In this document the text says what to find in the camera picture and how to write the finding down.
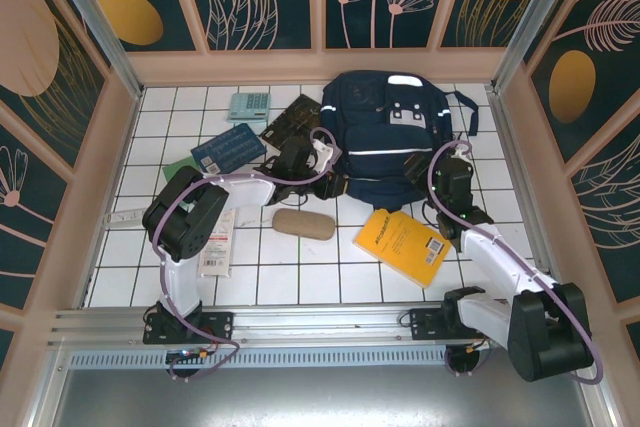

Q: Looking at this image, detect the navy blue backpack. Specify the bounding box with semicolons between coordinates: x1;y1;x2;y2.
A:
319;71;481;211

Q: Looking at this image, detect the black patterned book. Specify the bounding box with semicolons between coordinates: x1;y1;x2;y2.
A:
259;94;324;148

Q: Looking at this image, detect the beige pencil case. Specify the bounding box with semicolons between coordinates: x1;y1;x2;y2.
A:
272;208;336;243

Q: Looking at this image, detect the blue book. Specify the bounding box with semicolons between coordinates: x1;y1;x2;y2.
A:
191;122;266;173

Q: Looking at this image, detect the mint green calculator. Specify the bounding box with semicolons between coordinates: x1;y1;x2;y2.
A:
227;93;271;124

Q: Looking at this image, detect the yellow book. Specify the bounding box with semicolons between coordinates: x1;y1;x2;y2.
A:
352;206;453;290

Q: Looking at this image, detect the green book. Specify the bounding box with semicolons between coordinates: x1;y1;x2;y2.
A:
162;156;202;186

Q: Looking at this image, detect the clear plastic stationery pack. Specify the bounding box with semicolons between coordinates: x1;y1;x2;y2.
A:
198;209;237;279

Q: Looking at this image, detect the grey metal sheet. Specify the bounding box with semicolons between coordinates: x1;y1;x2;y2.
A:
47;365;609;427

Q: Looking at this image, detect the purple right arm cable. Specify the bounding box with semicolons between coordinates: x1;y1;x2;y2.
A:
428;139;604;386

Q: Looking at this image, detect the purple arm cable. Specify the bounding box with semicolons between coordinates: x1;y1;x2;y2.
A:
428;139;604;386
152;127;344;384

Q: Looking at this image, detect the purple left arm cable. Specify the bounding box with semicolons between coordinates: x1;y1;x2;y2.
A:
152;127;344;384

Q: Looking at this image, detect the aluminium mounting rail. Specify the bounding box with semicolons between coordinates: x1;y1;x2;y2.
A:
47;300;594;348

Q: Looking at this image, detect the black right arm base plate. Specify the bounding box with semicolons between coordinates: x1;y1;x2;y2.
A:
408;307;501;346

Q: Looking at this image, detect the perforated metal cable tray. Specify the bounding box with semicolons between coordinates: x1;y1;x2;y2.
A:
67;350;576;371

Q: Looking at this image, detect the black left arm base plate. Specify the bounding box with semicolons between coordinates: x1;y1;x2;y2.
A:
143;310;236;346

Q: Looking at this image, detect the aluminium corner post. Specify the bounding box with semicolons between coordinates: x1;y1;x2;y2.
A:
42;0;146;101
492;0;594;93

